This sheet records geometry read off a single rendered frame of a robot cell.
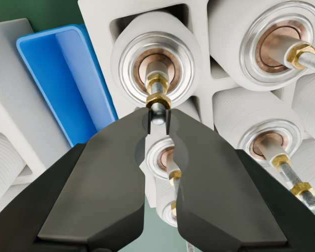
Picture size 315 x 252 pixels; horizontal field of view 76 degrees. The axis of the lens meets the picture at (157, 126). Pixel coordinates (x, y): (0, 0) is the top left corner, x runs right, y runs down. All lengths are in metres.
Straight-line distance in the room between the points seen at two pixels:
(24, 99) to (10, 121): 0.05
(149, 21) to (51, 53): 0.29
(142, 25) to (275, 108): 0.17
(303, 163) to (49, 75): 0.46
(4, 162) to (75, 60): 0.24
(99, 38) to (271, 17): 0.19
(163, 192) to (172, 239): 0.64
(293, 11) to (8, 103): 0.38
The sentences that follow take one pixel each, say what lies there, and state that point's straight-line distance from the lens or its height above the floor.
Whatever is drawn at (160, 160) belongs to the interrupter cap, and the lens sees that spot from 0.27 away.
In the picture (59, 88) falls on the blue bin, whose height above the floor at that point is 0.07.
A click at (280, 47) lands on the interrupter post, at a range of 0.21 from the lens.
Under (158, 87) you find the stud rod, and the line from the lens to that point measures 0.16.
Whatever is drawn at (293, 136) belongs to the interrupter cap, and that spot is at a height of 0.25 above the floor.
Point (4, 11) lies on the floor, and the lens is 0.54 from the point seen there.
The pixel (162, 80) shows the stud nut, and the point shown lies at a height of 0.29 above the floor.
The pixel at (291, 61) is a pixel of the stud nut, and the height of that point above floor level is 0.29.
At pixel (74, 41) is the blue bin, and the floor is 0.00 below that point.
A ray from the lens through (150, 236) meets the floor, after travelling 0.95.
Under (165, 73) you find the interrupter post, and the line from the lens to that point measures 0.18.
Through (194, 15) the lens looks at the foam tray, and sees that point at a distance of 0.27.
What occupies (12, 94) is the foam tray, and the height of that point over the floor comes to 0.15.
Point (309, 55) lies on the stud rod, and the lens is 0.19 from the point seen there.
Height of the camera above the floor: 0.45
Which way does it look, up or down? 57 degrees down
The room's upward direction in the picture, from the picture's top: 179 degrees clockwise
